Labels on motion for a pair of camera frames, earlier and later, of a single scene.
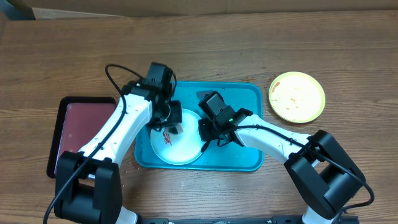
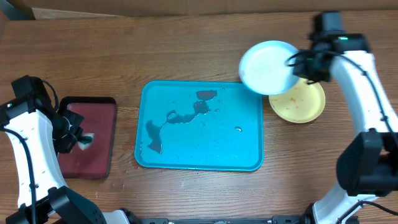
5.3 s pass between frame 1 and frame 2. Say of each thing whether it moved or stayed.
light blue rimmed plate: moved
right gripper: moved
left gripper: moved
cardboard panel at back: stayed
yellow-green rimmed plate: stayed
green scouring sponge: moved
